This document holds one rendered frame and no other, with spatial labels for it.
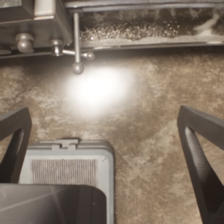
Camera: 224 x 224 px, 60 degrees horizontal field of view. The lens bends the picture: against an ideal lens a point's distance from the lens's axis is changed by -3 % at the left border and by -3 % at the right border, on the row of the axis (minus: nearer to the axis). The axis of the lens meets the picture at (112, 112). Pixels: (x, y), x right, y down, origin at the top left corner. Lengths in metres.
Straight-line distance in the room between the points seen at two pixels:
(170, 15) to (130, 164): 0.91
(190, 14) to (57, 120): 0.95
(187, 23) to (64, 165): 0.91
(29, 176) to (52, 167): 0.14
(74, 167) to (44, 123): 0.40
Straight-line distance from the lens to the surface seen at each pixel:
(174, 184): 1.49
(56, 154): 1.10
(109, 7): 0.72
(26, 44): 0.53
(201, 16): 1.03
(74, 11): 0.72
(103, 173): 1.10
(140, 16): 0.95
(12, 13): 0.51
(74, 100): 1.29
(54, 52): 0.72
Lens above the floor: 1.28
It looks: 85 degrees down
